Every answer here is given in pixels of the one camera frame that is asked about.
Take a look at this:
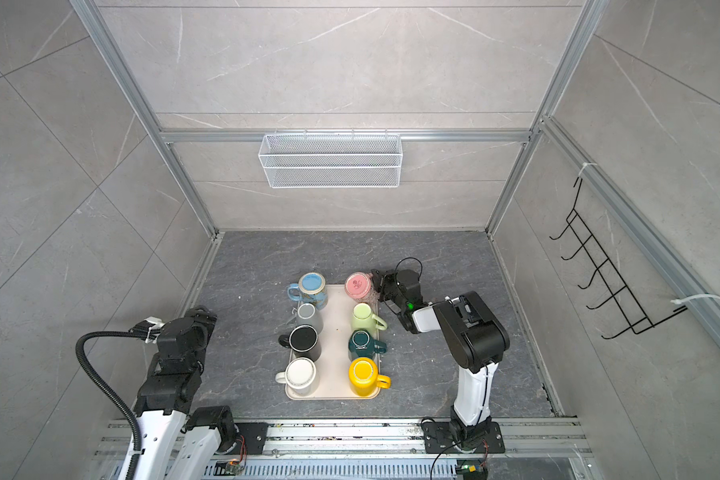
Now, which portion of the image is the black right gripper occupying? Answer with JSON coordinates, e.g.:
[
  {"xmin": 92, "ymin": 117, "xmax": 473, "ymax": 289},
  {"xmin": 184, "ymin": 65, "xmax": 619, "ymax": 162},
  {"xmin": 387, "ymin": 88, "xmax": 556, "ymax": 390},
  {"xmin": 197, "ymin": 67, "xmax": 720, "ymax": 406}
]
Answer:
[{"xmin": 372, "ymin": 268, "xmax": 410, "ymax": 314}]

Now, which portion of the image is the pink mug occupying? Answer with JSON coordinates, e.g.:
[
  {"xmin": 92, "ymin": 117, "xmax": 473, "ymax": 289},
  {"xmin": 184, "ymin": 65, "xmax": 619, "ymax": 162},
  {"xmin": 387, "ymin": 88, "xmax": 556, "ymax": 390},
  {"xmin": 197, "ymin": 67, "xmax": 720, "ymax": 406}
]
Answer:
[{"xmin": 344, "ymin": 272, "xmax": 374, "ymax": 303}]

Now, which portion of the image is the light green mug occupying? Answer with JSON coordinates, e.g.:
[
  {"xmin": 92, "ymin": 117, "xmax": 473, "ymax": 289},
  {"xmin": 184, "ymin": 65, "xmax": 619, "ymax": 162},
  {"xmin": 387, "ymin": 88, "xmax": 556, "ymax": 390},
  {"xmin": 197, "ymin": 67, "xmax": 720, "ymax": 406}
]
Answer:
[{"xmin": 351, "ymin": 303, "xmax": 388, "ymax": 335}]

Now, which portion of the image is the blue butterfly mug yellow inside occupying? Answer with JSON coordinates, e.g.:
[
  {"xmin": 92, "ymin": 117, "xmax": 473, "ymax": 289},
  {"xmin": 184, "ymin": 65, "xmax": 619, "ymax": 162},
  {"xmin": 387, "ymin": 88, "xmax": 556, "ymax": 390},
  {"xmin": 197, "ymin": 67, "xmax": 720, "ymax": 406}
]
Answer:
[{"xmin": 286, "ymin": 272, "xmax": 328, "ymax": 310}]

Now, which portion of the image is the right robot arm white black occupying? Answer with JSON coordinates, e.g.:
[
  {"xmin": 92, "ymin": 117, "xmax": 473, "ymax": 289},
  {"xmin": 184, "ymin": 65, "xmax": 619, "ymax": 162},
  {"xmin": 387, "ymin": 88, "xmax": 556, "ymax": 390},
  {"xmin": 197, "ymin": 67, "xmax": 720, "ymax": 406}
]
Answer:
[{"xmin": 371, "ymin": 269, "xmax": 510, "ymax": 451}]

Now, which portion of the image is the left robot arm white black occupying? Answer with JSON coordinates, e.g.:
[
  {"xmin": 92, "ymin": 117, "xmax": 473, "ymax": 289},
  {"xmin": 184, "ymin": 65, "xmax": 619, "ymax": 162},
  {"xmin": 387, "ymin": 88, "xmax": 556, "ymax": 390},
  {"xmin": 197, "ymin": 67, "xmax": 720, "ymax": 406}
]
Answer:
[{"xmin": 75, "ymin": 306, "xmax": 241, "ymax": 479}]

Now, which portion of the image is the dark green mug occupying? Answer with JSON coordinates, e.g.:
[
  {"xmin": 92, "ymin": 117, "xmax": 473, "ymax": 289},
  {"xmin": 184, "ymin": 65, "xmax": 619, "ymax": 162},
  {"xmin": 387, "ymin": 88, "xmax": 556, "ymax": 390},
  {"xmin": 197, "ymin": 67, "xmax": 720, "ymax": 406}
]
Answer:
[{"xmin": 348, "ymin": 329, "xmax": 387, "ymax": 361}]

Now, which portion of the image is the grey mug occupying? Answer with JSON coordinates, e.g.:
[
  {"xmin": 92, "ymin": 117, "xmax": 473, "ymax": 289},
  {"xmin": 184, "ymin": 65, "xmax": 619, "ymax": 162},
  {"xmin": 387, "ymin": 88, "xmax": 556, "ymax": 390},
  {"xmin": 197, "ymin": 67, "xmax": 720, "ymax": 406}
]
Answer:
[{"xmin": 294, "ymin": 303, "xmax": 324, "ymax": 333}]

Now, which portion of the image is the black mug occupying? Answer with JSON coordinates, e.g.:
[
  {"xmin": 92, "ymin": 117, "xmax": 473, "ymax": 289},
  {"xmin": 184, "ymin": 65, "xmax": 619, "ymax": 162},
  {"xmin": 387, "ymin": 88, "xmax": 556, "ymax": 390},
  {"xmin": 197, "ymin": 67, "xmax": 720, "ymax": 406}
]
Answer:
[{"xmin": 278, "ymin": 325, "xmax": 322, "ymax": 362}]

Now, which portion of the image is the white mug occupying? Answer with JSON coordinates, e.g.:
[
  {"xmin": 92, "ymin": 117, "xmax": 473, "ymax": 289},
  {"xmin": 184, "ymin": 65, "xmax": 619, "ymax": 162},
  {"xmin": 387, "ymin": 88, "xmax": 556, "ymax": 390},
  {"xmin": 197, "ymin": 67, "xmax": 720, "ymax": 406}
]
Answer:
[{"xmin": 275, "ymin": 357, "xmax": 320, "ymax": 397}]

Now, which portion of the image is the beige plastic tray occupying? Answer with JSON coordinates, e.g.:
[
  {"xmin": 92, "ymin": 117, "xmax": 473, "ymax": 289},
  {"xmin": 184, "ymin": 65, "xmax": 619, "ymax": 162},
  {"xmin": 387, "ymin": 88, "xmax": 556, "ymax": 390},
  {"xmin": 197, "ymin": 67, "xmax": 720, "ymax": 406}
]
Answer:
[{"xmin": 284, "ymin": 284, "xmax": 381, "ymax": 400}]

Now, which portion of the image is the white wire mesh basket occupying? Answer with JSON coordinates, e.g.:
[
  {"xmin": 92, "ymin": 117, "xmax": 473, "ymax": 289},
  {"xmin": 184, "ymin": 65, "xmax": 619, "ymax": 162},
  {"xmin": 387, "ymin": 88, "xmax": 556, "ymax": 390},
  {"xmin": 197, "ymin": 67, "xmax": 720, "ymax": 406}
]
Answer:
[{"xmin": 258, "ymin": 133, "xmax": 404, "ymax": 189}]

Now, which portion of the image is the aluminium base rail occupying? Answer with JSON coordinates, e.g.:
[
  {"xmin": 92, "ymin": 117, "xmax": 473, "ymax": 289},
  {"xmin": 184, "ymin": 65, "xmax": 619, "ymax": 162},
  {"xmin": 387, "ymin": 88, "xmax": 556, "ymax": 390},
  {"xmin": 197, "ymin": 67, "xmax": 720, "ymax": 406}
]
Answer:
[{"xmin": 89, "ymin": 416, "xmax": 595, "ymax": 480}]

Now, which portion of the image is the black wire hook rack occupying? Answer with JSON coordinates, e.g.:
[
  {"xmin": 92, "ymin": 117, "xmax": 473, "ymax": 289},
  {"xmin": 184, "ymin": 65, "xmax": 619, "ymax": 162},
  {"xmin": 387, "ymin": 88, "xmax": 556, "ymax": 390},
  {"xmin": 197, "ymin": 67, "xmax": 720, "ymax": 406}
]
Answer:
[{"xmin": 549, "ymin": 178, "xmax": 688, "ymax": 340}]

